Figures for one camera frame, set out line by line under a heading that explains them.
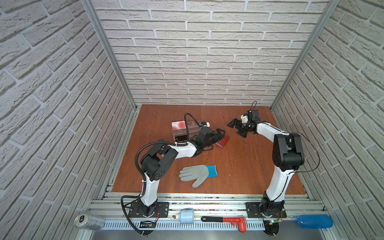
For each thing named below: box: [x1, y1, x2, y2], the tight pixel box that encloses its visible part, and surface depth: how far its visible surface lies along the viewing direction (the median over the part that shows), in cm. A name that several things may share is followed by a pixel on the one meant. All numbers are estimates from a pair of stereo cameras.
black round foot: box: [263, 220, 279, 236], surface depth 72 cm
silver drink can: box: [74, 213, 105, 230], surface depth 61 cm
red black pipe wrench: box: [201, 216, 247, 233], surface depth 72 cm
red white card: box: [171, 120, 186, 131], surface depth 99 cm
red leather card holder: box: [215, 134, 230, 148], surface depth 99 cm
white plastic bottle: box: [172, 208, 194, 225], surface depth 66 cm
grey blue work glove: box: [178, 164, 218, 188], surface depth 87 cm
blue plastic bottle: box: [296, 214, 334, 229], surface depth 71 cm
